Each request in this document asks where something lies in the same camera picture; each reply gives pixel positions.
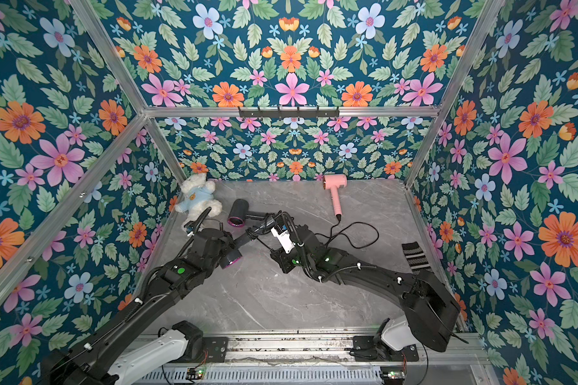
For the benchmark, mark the dark grey hair dryer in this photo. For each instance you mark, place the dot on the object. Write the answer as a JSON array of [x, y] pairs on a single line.
[[231, 252], [240, 214]]

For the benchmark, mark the white teddy bear blue shirt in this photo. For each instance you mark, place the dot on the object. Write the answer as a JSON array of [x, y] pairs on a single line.
[[197, 195]]

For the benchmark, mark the black hook rail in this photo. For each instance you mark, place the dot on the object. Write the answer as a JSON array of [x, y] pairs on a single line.
[[289, 112]]

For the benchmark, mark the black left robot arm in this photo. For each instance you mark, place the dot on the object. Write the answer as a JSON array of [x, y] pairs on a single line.
[[94, 360]]

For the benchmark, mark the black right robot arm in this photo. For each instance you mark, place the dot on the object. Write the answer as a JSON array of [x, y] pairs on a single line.
[[430, 309]]

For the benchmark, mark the striped black white sock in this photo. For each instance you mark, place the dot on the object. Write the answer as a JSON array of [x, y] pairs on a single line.
[[415, 257]]

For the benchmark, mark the pink hair dryer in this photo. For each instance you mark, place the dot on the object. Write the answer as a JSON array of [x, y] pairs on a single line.
[[333, 183]]

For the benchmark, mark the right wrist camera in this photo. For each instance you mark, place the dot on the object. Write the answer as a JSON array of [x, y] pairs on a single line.
[[283, 236]]

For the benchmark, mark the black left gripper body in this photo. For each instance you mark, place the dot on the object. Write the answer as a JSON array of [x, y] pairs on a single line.
[[223, 244]]

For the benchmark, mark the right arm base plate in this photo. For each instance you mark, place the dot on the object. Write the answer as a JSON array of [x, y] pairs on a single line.
[[366, 349]]

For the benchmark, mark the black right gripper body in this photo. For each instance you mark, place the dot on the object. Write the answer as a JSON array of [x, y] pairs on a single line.
[[268, 226]]

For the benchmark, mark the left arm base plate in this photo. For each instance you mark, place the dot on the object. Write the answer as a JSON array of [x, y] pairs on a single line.
[[209, 349]]

